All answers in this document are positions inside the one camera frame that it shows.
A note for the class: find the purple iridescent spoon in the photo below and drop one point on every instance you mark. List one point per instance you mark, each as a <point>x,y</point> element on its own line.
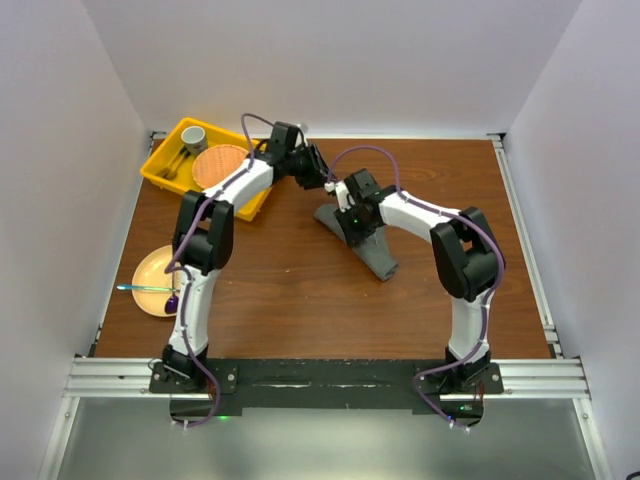
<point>171,305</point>

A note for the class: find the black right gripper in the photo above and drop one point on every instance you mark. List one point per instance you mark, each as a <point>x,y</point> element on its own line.
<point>353,236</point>

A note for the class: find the woven wicker plate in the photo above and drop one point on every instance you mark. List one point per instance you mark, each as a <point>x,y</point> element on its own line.
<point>217,163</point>

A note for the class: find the grey cloth napkin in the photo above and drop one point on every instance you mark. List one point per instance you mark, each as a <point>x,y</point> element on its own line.
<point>374,251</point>

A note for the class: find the aluminium frame rail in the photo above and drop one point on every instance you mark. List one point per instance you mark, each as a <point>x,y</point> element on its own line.
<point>293,290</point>

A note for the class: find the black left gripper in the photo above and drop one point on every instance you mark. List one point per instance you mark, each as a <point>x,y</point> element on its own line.
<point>317,171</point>

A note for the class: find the white ceramic cup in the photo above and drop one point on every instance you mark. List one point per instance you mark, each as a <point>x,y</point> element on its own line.
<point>195,140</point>

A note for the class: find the dark cutlery in tray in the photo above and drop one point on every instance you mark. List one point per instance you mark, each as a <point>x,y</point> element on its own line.
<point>170,172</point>

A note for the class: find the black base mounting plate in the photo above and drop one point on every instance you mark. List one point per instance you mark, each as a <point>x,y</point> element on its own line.
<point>414,385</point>

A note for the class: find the pale yellow round plate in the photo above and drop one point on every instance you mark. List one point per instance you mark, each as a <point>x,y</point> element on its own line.
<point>151,273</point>

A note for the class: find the iridescent fork on plate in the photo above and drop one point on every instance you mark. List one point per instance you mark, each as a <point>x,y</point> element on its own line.
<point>130,287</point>

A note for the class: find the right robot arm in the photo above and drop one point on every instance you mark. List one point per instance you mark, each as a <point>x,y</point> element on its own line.
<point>469,263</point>

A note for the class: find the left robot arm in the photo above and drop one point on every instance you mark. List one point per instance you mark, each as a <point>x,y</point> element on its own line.
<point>204,235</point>

